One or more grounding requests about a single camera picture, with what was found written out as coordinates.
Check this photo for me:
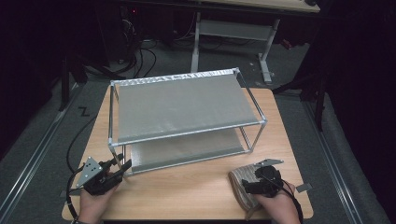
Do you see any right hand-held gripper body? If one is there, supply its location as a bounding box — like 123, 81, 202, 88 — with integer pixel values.
253, 158, 285, 199

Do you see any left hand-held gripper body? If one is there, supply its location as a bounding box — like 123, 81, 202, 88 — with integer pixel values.
75, 156, 124, 197

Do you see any striped cloth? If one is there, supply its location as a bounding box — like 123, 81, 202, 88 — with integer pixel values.
228, 164, 265, 220

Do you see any grey two-tier metal shelf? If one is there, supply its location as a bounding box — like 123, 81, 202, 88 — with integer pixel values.
107, 67, 268, 177

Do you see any person's left hand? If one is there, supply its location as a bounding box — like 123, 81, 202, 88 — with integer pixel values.
78, 181, 120, 223

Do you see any person's right hand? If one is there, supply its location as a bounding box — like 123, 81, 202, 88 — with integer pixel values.
253, 181, 302, 224

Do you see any grey tape piece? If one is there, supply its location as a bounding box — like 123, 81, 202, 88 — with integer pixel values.
295, 183, 313, 194
59, 188, 82, 198

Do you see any black metal stand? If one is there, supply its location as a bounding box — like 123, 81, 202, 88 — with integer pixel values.
59, 54, 125, 113
272, 71, 328, 132

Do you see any white-legged wooden desk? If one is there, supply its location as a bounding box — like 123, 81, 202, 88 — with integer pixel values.
190, 0, 321, 85

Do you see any left hand-held gripper black cable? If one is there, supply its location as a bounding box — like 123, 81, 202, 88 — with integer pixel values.
65, 166, 87, 220

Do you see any hand-held gripper black cable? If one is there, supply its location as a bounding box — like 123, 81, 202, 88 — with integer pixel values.
65, 166, 87, 220
260, 174, 304, 224

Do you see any right hand-held gripper black cable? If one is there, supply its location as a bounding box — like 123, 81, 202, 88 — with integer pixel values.
260, 174, 304, 224

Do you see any black floor cable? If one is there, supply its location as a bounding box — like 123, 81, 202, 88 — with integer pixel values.
65, 115, 97, 175

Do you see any metal floor rail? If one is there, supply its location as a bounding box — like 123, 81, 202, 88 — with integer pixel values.
303, 101, 363, 224
0, 83, 78, 216

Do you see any bundle of black cables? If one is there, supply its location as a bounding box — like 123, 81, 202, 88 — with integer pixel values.
120, 6, 158, 78

